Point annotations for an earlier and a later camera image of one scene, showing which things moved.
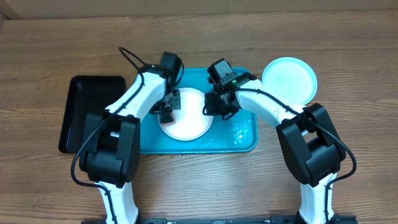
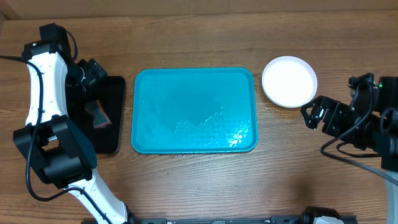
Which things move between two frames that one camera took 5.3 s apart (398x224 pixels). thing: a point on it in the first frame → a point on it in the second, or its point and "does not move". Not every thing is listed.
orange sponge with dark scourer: x=167 y=119 → x=101 y=119
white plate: x=191 y=122 → x=289 y=81
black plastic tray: x=86 y=94 does not move
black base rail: x=272 y=219 does not move
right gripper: x=213 y=111 → x=321 y=112
